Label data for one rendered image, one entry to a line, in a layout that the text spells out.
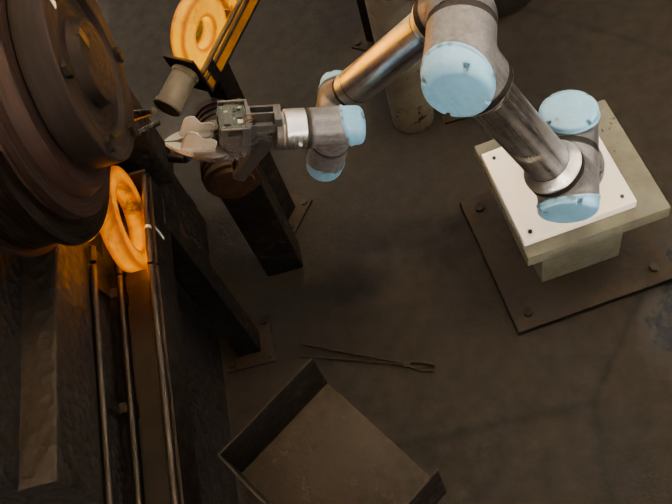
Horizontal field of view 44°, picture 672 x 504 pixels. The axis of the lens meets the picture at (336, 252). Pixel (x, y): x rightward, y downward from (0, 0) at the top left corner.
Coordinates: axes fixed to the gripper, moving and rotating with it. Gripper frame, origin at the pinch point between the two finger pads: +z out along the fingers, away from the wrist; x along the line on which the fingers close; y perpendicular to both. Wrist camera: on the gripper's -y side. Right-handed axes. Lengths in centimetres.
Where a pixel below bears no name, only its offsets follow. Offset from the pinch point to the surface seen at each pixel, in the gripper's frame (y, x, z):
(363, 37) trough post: -58, -85, -61
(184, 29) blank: 2.9, -26.4, -4.5
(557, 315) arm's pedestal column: -49, 20, -86
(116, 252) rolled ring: -0.1, 22.0, 10.8
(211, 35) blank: -4.4, -32.1, -10.2
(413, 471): -7, 63, -32
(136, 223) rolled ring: -8.4, 10.8, 7.7
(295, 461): -11, 58, -15
